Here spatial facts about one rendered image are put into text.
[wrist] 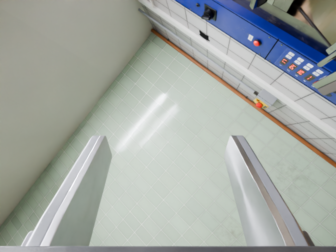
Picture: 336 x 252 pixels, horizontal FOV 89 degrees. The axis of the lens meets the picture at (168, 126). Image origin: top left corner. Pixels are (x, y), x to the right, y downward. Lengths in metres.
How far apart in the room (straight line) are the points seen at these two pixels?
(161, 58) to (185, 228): 1.49
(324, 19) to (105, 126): 1.61
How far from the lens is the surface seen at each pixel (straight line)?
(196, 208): 1.58
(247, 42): 0.88
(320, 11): 0.69
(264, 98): 1.19
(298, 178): 1.63
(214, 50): 1.17
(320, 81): 0.62
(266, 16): 0.78
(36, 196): 2.38
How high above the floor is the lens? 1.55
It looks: 13 degrees up
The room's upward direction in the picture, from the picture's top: 48 degrees counter-clockwise
